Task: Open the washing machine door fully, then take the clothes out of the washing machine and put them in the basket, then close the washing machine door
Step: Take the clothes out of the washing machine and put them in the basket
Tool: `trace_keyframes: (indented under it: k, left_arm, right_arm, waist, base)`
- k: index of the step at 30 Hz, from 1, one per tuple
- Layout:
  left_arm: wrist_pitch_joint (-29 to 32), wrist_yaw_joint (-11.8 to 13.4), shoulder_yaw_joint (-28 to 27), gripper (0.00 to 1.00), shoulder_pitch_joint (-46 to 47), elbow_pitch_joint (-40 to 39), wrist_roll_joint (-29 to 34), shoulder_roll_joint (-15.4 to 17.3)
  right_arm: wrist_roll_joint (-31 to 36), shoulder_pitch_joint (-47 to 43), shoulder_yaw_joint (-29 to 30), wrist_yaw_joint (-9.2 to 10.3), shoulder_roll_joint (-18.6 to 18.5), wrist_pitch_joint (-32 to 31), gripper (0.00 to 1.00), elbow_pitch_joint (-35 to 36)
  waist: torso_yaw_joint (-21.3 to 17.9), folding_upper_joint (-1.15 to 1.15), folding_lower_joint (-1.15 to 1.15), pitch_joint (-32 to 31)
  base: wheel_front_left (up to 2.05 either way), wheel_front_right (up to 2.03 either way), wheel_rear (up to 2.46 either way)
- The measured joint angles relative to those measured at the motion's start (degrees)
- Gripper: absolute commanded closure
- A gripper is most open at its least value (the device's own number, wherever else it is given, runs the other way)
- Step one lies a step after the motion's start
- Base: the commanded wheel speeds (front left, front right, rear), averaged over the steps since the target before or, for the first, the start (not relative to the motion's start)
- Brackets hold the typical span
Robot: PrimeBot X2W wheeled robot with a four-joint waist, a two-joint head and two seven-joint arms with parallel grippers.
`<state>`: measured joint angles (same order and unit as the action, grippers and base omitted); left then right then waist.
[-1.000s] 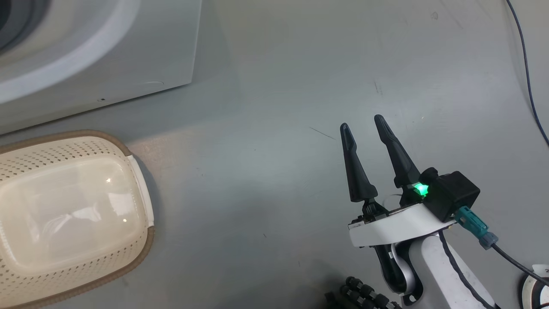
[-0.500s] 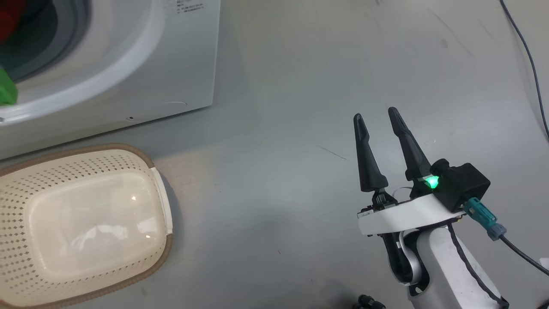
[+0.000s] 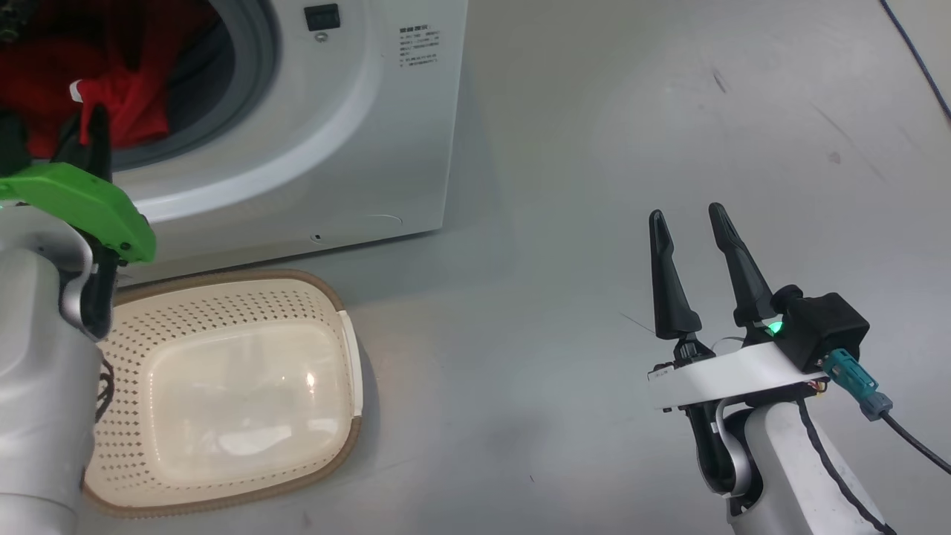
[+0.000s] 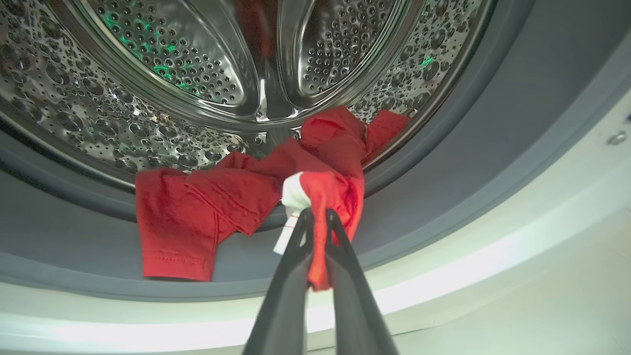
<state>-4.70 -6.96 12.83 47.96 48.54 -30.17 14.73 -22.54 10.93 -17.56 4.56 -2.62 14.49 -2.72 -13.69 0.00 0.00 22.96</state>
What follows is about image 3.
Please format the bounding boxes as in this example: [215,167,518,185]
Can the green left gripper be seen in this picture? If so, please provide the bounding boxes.
[0,104,158,265]

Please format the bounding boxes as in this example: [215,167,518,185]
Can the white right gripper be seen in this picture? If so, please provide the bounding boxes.
[646,202,833,412]

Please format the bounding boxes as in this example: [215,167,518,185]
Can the red and white garment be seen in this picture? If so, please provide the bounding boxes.
[0,0,220,161]

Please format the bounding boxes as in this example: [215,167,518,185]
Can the white front-load washing machine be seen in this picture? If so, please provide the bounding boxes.
[0,0,469,287]

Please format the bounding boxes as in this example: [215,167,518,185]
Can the cream perforated laundry basket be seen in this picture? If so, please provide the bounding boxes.
[82,269,365,519]

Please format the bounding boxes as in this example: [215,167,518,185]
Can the right teal connector black cable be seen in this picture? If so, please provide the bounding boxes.
[823,349,951,476]

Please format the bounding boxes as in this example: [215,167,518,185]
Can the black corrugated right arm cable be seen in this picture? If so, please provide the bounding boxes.
[796,400,896,535]

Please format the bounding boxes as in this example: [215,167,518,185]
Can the dark floor cable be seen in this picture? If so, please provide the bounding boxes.
[880,0,951,120]

